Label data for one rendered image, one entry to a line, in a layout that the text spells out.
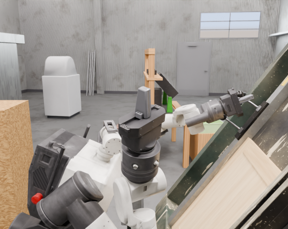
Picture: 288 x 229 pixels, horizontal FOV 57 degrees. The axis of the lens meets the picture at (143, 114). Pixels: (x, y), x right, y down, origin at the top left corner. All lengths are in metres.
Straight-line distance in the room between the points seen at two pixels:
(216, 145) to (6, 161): 1.82
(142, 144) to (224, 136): 0.96
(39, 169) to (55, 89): 6.40
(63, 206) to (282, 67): 1.17
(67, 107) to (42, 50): 5.83
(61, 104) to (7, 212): 4.82
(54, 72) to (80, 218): 6.69
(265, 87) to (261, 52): 10.15
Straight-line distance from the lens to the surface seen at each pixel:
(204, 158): 1.50
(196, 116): 1.09
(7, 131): 2.53
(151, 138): 0.57
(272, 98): 1.24
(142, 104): 0.53
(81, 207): 0.77
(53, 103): 7.43
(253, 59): 11.53
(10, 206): 2.80
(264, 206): 0.80
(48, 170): 0.96
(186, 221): 1.29
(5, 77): 5.12
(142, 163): 0.57
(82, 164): 0.90
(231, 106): 1.14
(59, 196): 0.79
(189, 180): 1.54
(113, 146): 0.91
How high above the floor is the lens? 1.71
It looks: 13 degrees down
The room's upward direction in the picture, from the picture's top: straight up
